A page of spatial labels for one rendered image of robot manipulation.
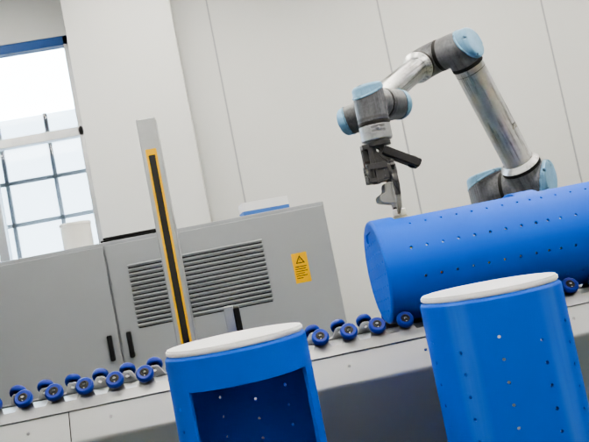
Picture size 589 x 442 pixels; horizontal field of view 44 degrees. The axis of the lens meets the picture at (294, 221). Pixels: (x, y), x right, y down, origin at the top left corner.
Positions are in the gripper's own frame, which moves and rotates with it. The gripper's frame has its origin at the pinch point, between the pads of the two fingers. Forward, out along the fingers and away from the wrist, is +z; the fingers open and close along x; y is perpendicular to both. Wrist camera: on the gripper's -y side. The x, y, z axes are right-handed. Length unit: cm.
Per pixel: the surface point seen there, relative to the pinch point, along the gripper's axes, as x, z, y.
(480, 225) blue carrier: 18.3, 8.9, -16.0
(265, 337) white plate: 68, 20, 45
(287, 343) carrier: 65, 23, 41
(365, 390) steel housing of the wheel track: 20, 44, 22
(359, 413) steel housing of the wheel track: 18, 49, 25
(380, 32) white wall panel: -278, -130, -79
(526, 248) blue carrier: 20.3, 16.9, -25.9
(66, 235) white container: -166, -24, 128
